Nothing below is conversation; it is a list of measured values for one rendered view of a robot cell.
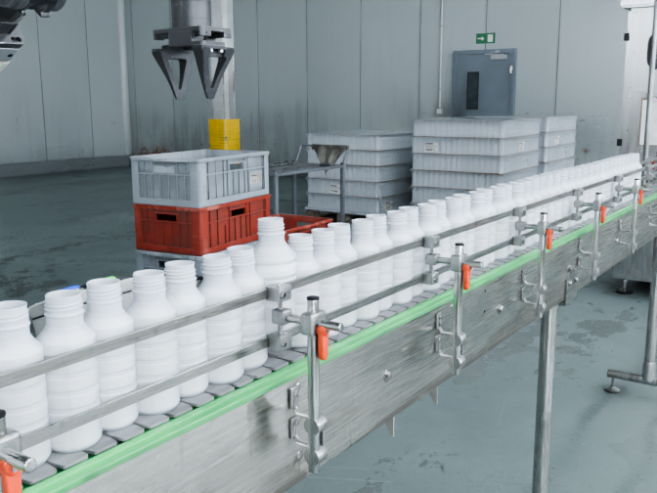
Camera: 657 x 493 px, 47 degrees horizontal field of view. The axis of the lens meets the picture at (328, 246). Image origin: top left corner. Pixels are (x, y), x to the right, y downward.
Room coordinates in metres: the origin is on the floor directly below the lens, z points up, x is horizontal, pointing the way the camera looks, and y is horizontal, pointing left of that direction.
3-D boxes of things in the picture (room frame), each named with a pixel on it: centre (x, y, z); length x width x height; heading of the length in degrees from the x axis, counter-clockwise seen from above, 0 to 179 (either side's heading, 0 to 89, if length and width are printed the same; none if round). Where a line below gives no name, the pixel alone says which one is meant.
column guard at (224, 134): (11.32, 1.53, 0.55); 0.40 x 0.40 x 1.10; 56
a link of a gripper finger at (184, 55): (1.15, 0.21, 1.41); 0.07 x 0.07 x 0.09; 55
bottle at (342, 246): (1.20, -0.02, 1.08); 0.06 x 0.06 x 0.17
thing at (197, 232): (3.73, 0.61, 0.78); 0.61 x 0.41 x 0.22; 152
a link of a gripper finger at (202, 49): (1.13, 0.18, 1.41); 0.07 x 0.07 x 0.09; 55
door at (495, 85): (11.65, -2.33, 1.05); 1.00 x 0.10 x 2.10; 56
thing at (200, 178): (3.72, 0.61, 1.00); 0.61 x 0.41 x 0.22; 153
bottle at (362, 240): (1.24, -0.06, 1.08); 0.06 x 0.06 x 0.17
